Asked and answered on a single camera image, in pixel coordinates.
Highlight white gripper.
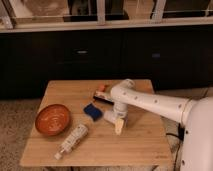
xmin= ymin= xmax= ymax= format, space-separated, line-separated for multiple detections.
xmin=113 ymin=101 xmax=128 ymax=135

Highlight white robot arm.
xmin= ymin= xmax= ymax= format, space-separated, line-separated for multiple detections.
xmin=110 ymin=79 xmax=213 ymax=171

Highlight orange ceramic bowl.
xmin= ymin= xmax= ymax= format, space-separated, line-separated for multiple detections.
xmin=35 ymin=104 xmax=70 ymax=136

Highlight blue sponge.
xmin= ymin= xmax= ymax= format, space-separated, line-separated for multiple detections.
xmin=83 ymin=103 xmax=102 ymax=121

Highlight small orange object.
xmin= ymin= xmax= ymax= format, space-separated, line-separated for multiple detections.
xmin=98 ymin=84 xmax=109 ymax=92

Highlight white plastic bottle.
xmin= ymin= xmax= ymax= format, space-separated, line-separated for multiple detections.
xmin=54 ymin=124 xmax=88 ymax=160

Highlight wooden table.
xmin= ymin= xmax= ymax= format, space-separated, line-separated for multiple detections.
xmin=20 ymin=80 xmax=173 ymax=167

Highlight black power adapter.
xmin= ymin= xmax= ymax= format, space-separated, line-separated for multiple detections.
xmin=178 ymin=124 xmax=185 ymax=141

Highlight dark cabinet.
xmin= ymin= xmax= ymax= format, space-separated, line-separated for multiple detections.
xmin=0 ymin=25 xmax=213 ymax=99

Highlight black cable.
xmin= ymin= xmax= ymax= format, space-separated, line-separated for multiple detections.
xmin=165 ymin=132 xmax=183 ymax=171

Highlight silver drawer handle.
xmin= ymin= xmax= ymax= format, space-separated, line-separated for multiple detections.
xmin=76 ymin=50 xmax=88 ymax=54

